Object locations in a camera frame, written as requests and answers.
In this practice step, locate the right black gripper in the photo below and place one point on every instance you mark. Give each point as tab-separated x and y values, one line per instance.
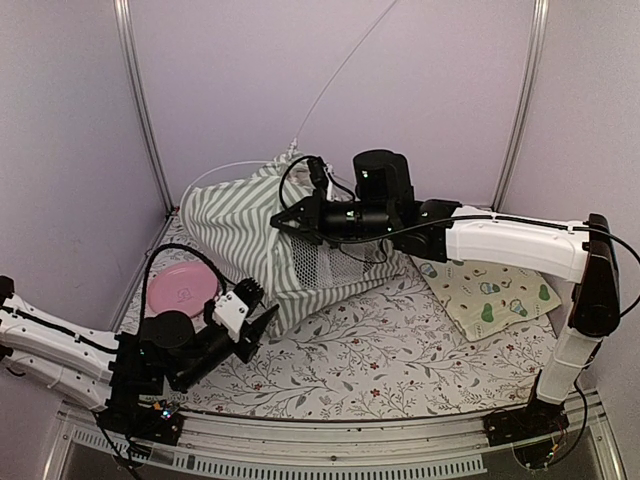
306	207

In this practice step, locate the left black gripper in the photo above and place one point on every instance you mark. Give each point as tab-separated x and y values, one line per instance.
256	330

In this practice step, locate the striped fabric pet tent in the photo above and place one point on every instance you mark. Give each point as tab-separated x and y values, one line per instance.
230	222

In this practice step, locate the avocado print cushion mat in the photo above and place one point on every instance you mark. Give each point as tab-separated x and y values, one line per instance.
483	298

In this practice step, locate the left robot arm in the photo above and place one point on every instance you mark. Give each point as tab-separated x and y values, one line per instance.
104	370

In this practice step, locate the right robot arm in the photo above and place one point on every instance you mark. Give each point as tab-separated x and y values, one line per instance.
578	252

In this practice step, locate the pink round plate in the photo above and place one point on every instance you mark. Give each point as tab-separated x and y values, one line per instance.
183	287

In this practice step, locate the floral table cloth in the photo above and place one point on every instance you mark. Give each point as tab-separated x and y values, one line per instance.
391	352

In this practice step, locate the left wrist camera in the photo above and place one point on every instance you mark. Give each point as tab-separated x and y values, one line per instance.
231	310

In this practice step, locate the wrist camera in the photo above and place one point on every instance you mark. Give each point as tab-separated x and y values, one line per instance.
231	310
320	178

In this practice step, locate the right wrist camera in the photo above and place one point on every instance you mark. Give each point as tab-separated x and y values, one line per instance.
320	178

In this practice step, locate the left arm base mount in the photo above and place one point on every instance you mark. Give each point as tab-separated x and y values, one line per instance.
158	423

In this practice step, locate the left aluminium frame post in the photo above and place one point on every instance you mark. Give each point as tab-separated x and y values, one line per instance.
124	24

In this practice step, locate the aluminium frame post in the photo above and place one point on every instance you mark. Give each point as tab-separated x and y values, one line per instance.
124	24
531	68

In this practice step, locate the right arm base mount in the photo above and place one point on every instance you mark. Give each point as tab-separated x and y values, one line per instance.
540	427

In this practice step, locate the right aluminium frame post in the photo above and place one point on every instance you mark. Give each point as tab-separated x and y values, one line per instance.
531	68

